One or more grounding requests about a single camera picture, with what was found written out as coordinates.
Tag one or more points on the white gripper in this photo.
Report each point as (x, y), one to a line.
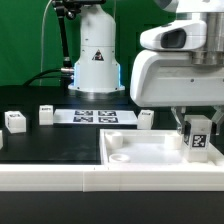
(164, 74)

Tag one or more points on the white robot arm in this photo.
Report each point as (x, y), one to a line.
(96, 71)

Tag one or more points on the white square table top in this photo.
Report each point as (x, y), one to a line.
(152, 147)

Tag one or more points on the white sheet with AprilTags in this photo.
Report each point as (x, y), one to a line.
(78, 116)

